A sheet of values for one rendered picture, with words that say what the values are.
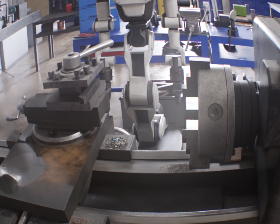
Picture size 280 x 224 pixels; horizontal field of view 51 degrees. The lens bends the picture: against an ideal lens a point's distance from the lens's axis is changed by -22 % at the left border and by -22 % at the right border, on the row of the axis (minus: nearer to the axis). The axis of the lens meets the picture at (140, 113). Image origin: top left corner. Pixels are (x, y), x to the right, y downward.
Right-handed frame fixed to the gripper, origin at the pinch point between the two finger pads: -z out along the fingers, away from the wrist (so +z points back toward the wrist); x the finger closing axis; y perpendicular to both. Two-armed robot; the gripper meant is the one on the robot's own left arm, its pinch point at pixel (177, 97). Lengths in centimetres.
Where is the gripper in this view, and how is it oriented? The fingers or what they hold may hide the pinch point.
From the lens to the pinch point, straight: 221.1
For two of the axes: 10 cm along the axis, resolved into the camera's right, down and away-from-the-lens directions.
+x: -1.8, 2.8, -9.4
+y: 9.8, 0.1, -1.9
